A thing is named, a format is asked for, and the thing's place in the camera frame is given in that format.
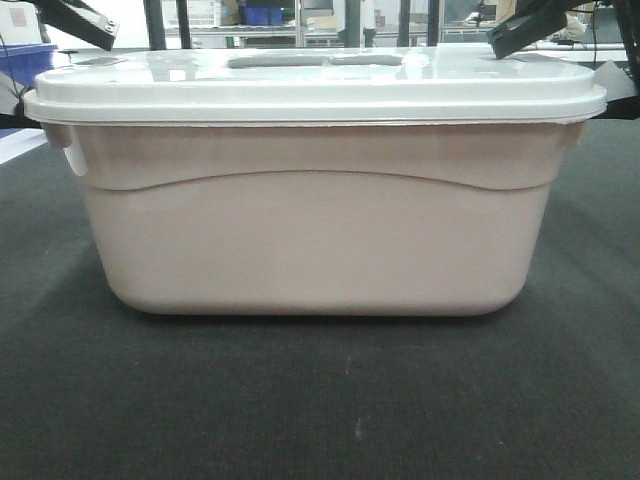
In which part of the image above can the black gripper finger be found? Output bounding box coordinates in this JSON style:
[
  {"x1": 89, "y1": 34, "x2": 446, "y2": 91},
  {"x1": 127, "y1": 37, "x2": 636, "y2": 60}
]
[
  {"x1": 31, "y1": 0, "x2": 119, "y2": 51},
  {"x1": 487, "y1": 0, "x2": 595, "y2": 59}
]

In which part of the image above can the blue crate at left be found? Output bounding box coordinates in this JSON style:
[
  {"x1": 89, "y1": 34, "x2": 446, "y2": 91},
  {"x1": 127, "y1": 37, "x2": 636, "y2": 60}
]
[{"x1": 1, "y1": 43, "x2": 58, "y2": 116}]

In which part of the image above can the white lidded storage bin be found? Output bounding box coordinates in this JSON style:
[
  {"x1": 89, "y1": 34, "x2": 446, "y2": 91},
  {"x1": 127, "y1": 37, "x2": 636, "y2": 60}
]
[{"x1": 24, "y1": 44, "x2": 607, "y2": 316}]

